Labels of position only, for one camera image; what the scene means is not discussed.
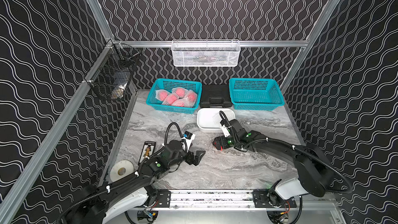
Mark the teal basket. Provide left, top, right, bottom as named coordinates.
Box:
left=229, top=78, right=285, bottom=111
left=146, top=79, right=202, bottom=114

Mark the black plastic tool case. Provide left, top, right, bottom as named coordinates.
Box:
left=199, top=84, right=233, bottom=108

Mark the netted apple far left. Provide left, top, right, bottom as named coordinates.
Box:
left=155, top=89, right=170, bottom=102

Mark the clear wall basket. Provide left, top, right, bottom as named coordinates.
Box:
left=171, top=39, right=241, bottom=67

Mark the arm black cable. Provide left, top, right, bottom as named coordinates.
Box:
left=219, top=110, right=354, bottom=194
left=55, top=122, right=189, bottom=224

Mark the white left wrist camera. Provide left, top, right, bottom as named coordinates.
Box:
left=183, top=131, right=195, bottom=149

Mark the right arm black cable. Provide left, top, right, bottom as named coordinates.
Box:
left=219, top=110, right=354, bottom=194

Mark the white tape roll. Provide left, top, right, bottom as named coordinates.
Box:
left=109, top=160, right=134, bottom=182

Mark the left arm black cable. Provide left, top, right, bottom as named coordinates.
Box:
left=55, top=122, right=189, bottom=224

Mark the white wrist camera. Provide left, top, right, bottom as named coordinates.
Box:
left=220, top=122, right=230, bottom=138
left=183, top=131, right=195, bottom=149

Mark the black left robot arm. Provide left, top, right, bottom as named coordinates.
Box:
left=56, top=140, right=206, bottom=224

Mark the teal basket left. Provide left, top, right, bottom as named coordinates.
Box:
left=146, top=79, right=202, bottom=114

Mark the white plastic tub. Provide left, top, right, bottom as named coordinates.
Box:
left=197, top=108, right=233, bottom=133

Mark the metal base rail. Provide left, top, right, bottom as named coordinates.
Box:
left=142, top=189, right=345, bottom=224

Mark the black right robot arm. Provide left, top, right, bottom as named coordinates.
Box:
left=212, top=119, right=333, bottom=200

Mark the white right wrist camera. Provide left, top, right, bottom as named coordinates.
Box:
left=220, top=122, right=230, bottom=138

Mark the black wire wall basket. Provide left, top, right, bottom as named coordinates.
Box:
left=85, top=40, right=143, bottom=102

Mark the teal basket right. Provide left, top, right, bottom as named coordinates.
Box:
left=229, top=78, right=285, bottom=111

